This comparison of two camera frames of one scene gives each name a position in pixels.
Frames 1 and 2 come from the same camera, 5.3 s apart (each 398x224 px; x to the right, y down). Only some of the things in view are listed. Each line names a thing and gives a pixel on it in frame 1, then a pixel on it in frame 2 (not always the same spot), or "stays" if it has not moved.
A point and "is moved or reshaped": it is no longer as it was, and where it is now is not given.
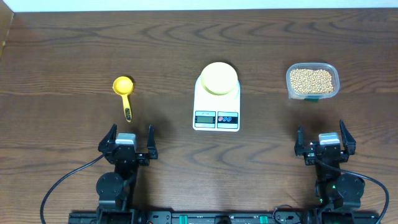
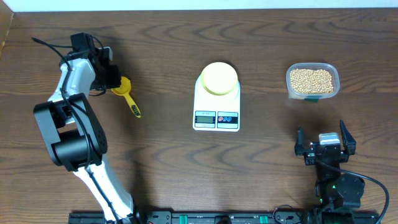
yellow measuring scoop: [123, 86] is moved or reshaped
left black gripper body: [143, 161] → [109, 79]
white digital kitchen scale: [214, 112] stays
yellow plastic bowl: [219, 78] stays
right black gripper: [308, 155] stays
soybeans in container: [311, 81] stays
